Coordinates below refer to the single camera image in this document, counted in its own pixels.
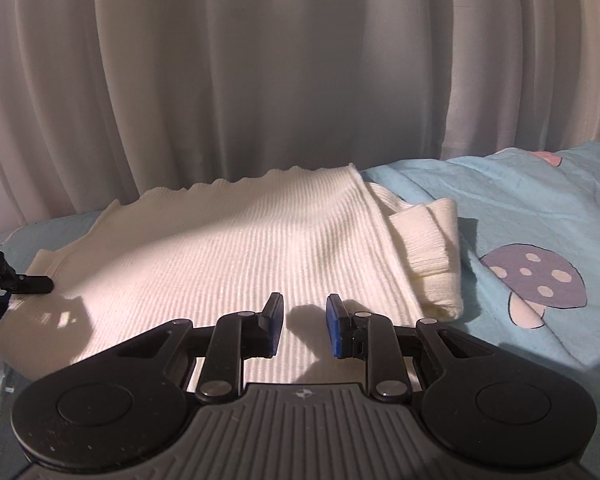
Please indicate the blue mushroom print bed sheet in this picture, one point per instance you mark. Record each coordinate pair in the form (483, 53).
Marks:
(505, 200)

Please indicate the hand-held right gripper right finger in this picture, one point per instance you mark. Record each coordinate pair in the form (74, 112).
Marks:
(336, 325)

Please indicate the white ribbed knit sweater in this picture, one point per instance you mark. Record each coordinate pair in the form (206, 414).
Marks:
(220, 250)

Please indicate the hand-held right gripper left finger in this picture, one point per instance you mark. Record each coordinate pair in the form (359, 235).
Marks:
(272, 325)

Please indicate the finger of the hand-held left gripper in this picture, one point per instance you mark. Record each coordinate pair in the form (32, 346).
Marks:
(32, 285)

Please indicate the white pleated curtain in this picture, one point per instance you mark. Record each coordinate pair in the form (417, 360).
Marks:
(280, 60)

